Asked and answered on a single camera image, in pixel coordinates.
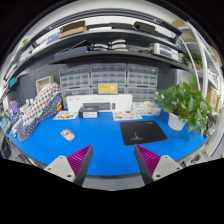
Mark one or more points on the white keyboard box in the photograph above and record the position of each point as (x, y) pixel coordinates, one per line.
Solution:
(105, 103)

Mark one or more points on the purple toy figure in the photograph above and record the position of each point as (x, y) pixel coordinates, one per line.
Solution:
(14, 108)

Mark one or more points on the left illustrated card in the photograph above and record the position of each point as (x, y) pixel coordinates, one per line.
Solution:
(66, 115)

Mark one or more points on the right grey drawer organizer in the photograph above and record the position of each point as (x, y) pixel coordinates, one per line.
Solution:
(142, 82)

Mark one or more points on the white basket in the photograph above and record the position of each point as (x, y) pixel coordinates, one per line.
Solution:
(41, 83)

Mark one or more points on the cardboard box on shelf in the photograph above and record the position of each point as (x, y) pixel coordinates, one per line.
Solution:
(72, 28)

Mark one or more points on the right illustrated card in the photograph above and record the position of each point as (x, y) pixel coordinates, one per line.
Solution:
(125, 116)

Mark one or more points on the yellow card box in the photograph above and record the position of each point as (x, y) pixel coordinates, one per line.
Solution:
(107, 88)

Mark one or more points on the patterned fabric bag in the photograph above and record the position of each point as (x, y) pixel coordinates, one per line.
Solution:
(43, 107)

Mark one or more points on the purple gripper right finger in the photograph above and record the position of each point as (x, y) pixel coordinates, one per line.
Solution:
(152, 166)

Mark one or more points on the white device on shelf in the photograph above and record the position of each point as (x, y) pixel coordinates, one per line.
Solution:
(162, 50)

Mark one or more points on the grey drawer organizer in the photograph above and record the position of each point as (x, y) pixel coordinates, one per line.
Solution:
(142, 82)
(75, 81)
(107, 72)

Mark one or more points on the black mouse pad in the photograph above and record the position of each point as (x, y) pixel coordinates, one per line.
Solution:
(141, 132)

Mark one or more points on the middle grey drawer organizer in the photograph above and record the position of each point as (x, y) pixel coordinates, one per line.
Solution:
(107, 72)

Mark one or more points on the small black white box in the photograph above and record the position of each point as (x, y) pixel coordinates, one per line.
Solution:
(88, 112)

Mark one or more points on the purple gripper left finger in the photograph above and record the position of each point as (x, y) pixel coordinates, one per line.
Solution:
(73, 167)

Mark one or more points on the white clear container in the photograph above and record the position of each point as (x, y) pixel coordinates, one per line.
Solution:
(146, 108)

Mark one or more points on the illustrated card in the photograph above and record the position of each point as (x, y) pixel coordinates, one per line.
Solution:
(66, 115)
(125, 116)

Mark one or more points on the pink computer mouse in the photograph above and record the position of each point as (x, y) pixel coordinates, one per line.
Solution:
(67, 134)

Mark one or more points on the blue table mat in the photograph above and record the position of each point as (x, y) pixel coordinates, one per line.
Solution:
(110, 155)

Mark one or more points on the green potted plant white pot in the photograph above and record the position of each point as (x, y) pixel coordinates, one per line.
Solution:
(185, 105)

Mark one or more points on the left grey drawer organizer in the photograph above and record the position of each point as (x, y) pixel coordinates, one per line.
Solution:
(75, 81)

